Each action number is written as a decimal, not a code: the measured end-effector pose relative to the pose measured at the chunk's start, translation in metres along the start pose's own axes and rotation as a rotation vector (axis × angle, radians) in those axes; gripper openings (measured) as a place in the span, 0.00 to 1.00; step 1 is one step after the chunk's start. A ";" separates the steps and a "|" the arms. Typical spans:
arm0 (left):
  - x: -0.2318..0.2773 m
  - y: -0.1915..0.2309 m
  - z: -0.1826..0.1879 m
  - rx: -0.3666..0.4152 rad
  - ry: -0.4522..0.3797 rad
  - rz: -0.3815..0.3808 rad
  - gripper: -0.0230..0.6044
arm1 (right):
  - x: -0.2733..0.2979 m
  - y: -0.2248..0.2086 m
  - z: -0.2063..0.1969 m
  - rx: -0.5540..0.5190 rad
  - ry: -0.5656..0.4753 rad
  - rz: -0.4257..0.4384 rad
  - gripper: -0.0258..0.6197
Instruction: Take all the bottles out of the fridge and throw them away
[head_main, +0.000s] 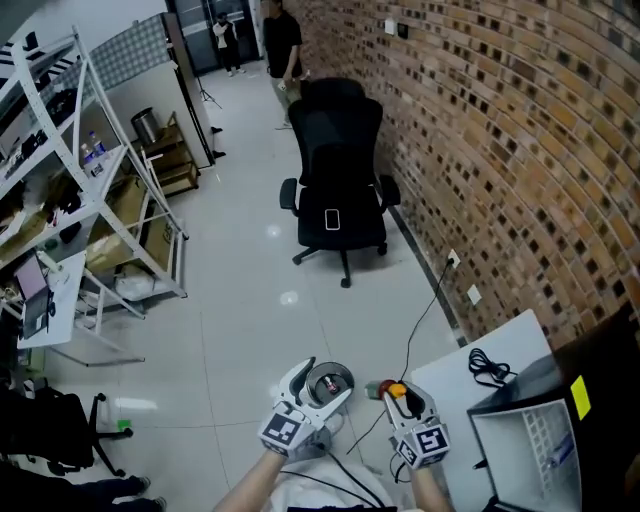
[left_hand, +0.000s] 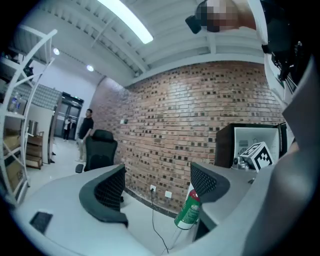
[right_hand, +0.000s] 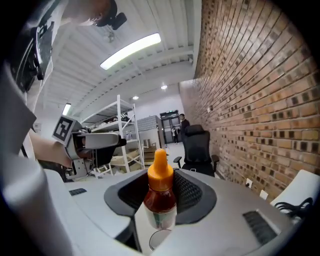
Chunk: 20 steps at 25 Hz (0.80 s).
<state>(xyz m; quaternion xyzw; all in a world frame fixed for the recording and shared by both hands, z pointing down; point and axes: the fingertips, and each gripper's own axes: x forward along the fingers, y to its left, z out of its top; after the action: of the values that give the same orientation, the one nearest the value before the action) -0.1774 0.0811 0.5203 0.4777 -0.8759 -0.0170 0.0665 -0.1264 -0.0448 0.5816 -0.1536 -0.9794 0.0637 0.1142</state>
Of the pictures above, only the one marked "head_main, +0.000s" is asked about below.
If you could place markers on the brown cardboard box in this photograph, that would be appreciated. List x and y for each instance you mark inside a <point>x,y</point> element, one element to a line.
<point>159,240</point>
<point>125,200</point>

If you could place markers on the black mini fridge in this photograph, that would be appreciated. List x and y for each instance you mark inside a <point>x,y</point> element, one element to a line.
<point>600,400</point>

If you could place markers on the orange-capped bottle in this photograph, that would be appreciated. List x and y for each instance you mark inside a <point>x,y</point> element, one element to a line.
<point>386,389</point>

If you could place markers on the open laptop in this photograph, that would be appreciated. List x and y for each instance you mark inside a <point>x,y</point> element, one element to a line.
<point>34,297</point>

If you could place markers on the red label bottle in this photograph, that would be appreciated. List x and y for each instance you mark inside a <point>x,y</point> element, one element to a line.
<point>331,384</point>

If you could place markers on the white wall switch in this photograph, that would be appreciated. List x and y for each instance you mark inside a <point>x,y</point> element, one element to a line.
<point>390,25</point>

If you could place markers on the black office chair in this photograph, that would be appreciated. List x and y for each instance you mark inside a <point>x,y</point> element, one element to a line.
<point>340,200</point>

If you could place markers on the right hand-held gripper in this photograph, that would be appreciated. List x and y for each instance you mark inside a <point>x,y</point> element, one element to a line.
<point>424,442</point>

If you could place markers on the person's white shirt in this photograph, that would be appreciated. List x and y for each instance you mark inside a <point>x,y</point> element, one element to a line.
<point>320,492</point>

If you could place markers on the clear water bottle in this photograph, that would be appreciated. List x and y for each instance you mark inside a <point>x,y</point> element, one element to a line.
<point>89,157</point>
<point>100,146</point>

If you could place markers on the black wall panel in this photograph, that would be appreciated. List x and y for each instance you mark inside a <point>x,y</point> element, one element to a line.
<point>402,31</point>

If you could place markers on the person's right forearm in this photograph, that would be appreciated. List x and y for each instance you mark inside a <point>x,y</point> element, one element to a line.
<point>430,492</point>

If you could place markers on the yellow sticky note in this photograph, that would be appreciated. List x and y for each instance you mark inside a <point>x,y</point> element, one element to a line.
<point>580,397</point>

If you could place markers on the black mesh chair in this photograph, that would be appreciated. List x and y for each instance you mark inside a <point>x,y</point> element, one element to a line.
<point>55,435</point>

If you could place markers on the person's left forearm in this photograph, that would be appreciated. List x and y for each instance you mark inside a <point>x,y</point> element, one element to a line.
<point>250,485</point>

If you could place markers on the white metal shelf rack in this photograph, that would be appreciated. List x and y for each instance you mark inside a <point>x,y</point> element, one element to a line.
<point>60,165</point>

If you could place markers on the round silver trash can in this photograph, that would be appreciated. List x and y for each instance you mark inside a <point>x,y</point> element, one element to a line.
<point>320,385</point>

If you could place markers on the clear blue label bottle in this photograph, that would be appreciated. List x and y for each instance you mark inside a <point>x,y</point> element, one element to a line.
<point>562,452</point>

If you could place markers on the green floor marker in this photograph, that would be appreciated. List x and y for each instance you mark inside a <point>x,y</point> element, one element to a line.
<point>123,425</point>

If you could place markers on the white side desk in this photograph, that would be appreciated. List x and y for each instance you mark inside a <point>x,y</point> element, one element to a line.
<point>60,305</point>

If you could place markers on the white plastic bag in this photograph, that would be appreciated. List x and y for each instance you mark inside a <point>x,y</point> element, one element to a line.
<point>132,286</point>

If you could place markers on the wooden low rack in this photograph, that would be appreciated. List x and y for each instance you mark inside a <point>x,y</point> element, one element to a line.
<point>172,160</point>

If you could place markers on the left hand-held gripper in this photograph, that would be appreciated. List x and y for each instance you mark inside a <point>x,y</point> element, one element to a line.
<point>286,429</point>

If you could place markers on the tall steel waste bin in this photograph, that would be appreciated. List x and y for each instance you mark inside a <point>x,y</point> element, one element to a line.
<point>144,124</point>

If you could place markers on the white-edged smartphone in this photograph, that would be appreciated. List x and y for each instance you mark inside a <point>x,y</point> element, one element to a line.
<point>332,219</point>

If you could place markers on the black tripod stand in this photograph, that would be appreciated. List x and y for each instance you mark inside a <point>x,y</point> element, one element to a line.
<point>206,92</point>

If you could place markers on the white wall plate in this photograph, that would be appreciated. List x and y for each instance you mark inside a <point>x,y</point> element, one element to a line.
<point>474,295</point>

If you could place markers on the checkered partition panel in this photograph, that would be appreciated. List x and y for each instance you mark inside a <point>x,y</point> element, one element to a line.
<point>135,85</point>

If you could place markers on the white wall socket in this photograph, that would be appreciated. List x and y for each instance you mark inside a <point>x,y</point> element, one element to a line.
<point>453,258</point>

